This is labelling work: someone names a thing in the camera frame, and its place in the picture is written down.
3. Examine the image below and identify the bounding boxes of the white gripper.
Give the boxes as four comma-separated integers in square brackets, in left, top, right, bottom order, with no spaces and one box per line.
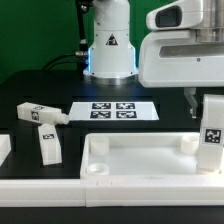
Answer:
[139,30,224,118]

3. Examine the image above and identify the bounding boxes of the white desk top tray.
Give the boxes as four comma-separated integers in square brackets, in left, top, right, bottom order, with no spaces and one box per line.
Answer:
[80,132,224,184]

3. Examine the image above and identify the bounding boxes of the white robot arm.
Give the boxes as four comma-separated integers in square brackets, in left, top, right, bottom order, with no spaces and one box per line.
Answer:
[83,0,224,108]

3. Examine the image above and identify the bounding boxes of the white marker plate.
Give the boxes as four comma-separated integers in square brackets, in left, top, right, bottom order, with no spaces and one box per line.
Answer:
[69,102,159,121]

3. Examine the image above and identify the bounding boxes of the black cables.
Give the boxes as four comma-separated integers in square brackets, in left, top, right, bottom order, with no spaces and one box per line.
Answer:
[41,0,90,72]

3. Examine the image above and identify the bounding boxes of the white front rail barrier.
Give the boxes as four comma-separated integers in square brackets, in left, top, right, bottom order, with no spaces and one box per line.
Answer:
[0,176,224,207]

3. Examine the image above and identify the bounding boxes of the white left rail block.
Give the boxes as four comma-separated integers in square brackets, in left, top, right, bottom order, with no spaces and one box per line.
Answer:
[0,134,11,166]

